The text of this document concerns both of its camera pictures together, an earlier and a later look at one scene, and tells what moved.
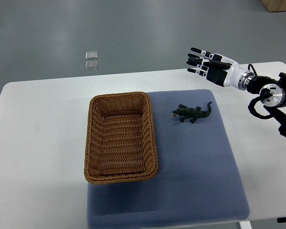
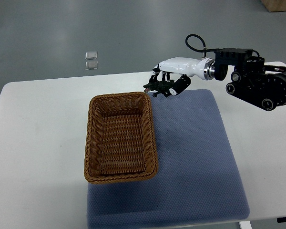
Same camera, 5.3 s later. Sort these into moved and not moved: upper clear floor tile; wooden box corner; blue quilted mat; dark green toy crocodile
Moved: dark green toy crocodile
Not moved: upper clear floor tile; blue quilted mat; wooden box corner
